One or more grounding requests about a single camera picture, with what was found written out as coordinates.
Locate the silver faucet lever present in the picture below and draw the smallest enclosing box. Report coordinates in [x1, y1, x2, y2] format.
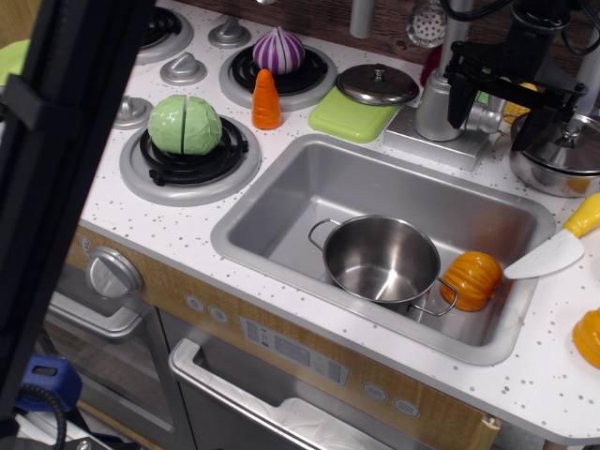
[463, 96, 506, 135]

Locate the steel pot lid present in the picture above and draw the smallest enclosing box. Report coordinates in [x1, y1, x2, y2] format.
[337, 64, 420, 106]

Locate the silver oven dial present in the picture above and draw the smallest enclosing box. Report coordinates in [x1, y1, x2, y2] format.
[85, 246, 143, 299]

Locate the silver dishwasher handle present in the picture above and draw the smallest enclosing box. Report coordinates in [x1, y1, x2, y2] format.
[168, 337, 393, 450]

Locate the back left stove burner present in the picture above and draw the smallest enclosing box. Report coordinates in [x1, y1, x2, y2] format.
[135, 7, 193, 66]

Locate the back right stove burner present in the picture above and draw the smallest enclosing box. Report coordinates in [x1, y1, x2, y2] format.
[218, 46, 338, 113]

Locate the silver hanging utensil handle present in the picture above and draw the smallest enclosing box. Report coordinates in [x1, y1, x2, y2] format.
[350, 0, 376, 39]

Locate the silver stove knob middle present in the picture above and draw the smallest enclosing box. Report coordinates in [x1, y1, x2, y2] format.
[159, 52, 207, 86]

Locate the green toy cabbage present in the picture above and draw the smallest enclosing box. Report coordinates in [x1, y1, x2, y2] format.
[147, 95, 223, 156]

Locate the silver slotted spoon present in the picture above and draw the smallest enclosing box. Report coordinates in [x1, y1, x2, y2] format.
[406, 0, 446, 49]

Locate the green cutting board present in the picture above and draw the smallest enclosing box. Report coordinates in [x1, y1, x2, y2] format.
[308, 87, 401, 143]

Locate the silver stove knob top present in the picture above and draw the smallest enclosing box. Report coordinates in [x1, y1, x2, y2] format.
[208, 18, 251, 49]

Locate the orange toy carrot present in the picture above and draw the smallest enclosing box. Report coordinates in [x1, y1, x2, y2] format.
[251, 68, 283, 129]

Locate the black coiled cable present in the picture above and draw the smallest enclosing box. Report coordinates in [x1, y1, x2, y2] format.
[18, 382, 68, 450]

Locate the black camera mount frame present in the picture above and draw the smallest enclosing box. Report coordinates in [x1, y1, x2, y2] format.
[1, 1, 155, 449]

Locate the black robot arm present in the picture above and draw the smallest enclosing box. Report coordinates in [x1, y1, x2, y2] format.
[444, 1, 591, 152]

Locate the silver toy faucet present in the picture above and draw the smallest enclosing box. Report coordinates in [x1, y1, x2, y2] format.
[383, 19, 490, 172]

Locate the yellow toy corn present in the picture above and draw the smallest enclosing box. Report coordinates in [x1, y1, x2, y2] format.
[502, 82, 537, 125]

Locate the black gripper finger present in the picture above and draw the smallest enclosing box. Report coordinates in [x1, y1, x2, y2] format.
[511, 105, 575, 152]
[447, 74, 478, 129]

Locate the stove burner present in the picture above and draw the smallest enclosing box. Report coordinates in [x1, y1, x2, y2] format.
[119, 116, 262, 207]
[135, 7, 193, 66]
[218, 46, 338, 113]

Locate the purple toy onion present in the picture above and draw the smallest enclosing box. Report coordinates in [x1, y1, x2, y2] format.
[252, 26, 306, 75]

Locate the silver stove knob left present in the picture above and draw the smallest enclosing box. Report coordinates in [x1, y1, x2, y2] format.
[112, 95, 154, 130]

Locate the silver stove knob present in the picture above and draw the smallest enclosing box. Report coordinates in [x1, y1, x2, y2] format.
[159, 52, 207, 86]
[112, 95, 154, 130]
[208, 18, 251, 49]

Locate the blue plastic clamp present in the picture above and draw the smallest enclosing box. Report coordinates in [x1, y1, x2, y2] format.
[15, 353, 83, 412]

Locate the yellow handled toy knife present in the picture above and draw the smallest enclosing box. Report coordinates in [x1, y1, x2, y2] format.
[503, 193, 599, 280]

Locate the grey sink basin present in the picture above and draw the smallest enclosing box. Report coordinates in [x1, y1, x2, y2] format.
[211, 134, 555, 366]

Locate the orange toy pumpkin half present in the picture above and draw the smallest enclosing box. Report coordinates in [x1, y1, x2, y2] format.
[440, 251, 503, 312]

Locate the yellow toy pumpkin half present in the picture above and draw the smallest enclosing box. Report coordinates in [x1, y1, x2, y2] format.
[572, 309, 600, 368]

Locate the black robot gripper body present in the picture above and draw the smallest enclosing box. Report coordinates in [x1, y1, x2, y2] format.
[445, 41, 588, 109]

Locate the steel pot in sink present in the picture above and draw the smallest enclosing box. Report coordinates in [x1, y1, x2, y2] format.
[308, 215, 458, 317]

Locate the steel pot with lid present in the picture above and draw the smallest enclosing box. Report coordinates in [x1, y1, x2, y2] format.
[509, 114, 599, 198]

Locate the silver oven door handle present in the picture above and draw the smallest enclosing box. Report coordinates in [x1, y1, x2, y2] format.
[49, 292, 143, 343]

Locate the front stove burner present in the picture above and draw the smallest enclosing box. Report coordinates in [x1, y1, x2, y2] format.
[119, 116, 262, 207]

